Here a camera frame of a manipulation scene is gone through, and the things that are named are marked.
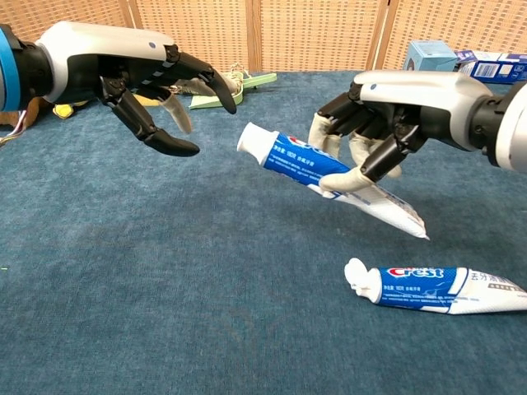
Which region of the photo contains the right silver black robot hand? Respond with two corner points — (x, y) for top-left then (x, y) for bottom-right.
(308, 69), (495, 194)

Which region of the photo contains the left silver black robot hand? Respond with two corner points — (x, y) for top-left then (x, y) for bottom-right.
(35, 21), (239, 158)

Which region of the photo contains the blue white Crest toothpaste tube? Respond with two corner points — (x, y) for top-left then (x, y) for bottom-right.
(344, 258), (527, 316)
(236, 122), (431, 241)

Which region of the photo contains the blue white toothpaste carton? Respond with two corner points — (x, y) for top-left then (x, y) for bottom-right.
(455, 49), (527, 86)

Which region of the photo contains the light blue cardboard box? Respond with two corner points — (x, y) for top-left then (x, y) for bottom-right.
(402, 39), (459, 76)

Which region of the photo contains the yellow plush toy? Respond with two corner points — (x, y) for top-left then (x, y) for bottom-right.
(52, 101), (90, 120)

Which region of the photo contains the woven wooden folding screen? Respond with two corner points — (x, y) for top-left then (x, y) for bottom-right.
(0, 0), (527, 73)

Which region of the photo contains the light green dustpan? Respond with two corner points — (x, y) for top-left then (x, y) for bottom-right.
(189, 72), (277, 110)

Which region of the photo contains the blue table cloth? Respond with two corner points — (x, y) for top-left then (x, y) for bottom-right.
(0, 70), (527, 395)

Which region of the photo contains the braided left wrist cable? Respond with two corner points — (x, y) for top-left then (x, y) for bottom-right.
(0, 109), (30, 143)

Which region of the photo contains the coiled speckled rope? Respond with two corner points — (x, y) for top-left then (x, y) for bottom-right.
(172, 62), (249, 98)

